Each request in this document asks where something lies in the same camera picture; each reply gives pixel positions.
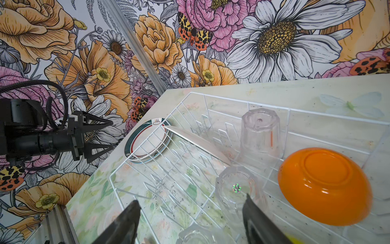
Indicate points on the teal rimmed back plate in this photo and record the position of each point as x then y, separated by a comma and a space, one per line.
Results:
200, 142

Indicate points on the clear plastic glass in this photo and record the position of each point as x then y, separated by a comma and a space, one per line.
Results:
231, 189
197, 234
260, 134

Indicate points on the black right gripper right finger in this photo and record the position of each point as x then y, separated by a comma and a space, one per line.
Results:
258, 227

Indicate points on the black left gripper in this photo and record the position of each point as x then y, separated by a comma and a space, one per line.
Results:
23, 135

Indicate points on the orange plastic bowl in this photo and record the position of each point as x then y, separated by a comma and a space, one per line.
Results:
326, 186

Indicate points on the white wire dish rack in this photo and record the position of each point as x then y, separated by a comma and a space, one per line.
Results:
171, 165

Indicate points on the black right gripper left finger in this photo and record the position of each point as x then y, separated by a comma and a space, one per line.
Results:
123, 230

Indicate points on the aluminium corner post left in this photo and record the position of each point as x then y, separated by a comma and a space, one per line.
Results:
125, 28

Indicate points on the floral table mat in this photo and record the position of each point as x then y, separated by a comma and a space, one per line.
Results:
95, 207

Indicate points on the lime green plastic bowl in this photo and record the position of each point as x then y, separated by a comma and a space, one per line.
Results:
293, 239

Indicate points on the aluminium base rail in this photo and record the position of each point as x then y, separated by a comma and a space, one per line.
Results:
56, 228

